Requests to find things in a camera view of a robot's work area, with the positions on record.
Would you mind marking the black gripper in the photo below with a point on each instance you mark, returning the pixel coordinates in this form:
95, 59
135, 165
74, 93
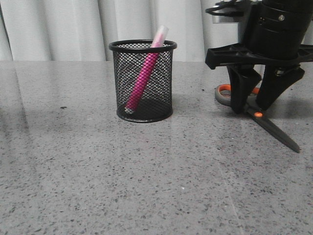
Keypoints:
278, 76

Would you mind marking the grey orange scissors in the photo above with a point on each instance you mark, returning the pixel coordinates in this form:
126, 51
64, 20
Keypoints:
223, 96

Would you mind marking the pink marker pen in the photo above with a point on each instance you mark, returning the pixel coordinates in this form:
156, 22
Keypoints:
146, 71

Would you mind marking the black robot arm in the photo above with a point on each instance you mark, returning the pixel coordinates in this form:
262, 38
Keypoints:
270, 51

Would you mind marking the black mesh pen cup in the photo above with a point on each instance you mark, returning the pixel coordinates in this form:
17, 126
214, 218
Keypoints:
128, 58

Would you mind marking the grey curtain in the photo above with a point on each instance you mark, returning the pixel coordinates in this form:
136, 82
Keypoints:
81, 30

